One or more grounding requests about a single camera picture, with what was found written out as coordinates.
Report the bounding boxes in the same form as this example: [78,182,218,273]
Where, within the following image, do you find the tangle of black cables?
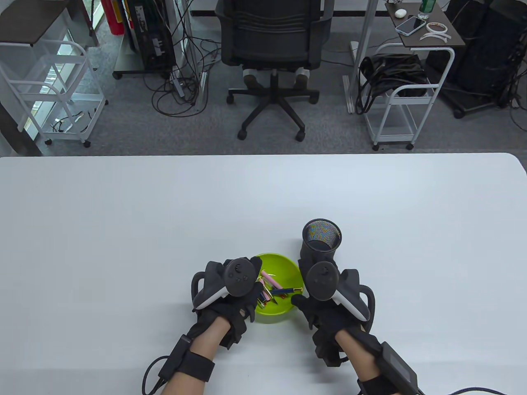
[142,0,225,118]

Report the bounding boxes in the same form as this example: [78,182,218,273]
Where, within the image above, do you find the white smartphone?
[396,16,427,35]

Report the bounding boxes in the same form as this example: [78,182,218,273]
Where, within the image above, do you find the lime green plastic bowl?
[246,253,305,324]

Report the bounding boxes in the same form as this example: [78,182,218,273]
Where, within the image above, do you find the brown side table top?
[385,0,466,48]

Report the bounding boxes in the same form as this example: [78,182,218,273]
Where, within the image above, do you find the person's left hand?
[193,283,265,335]

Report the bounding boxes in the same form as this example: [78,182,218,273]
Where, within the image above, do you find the black mesh pen cup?
[300,219,343,269]

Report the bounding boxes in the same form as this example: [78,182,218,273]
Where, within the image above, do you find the person's left forearm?
[163,319,231,395]

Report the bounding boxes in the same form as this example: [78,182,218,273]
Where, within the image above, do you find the black computer tower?
[124,0,175,72]

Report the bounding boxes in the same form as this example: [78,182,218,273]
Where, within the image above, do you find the black bag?
[356,53,429,115]

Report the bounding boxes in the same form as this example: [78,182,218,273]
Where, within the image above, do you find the small loose cables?
[50,110,96,133]

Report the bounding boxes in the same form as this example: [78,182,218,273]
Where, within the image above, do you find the grey rolling platform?
[112,37,182,81]

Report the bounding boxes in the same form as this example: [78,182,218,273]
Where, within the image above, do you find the grey white VR controller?
[191,257,263,312]
[306,262,376,332]

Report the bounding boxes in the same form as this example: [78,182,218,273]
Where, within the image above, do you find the black armband with box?
[159,334,215,381]
[357,342,420,395]

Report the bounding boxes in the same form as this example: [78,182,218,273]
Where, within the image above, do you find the white desk leg frame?
[177,0,206,112]
[344,0,379,114]

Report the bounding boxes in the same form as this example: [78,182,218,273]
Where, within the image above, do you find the red fire extinguisher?
[101,0,124,35]

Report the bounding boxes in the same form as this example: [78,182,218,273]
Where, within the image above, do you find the black armband cable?
[142,356,165,395]
[416,385,501,395]

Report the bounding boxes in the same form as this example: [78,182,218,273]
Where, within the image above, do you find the black office chair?
[215,0,333,142]

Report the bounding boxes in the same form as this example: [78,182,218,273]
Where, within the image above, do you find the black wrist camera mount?
[313,329,346,367]
[220,319,247,350]

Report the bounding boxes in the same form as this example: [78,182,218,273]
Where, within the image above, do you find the person's right forearm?
[334,329,385,395]

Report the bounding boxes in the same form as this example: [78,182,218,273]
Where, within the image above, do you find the person's right hand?
[291,256,383,351]

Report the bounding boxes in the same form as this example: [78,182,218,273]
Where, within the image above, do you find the white rolling cart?
[361,43,455,151]
[0,39,110,149]

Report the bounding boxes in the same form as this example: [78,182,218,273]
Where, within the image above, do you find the grey power strip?
[171,66,187,98]

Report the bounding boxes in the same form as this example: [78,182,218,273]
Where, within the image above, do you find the black equipment stack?
[426,0,527,120]

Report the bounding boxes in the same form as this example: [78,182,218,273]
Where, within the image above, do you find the white wire rack cart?
[0,0,100,157]

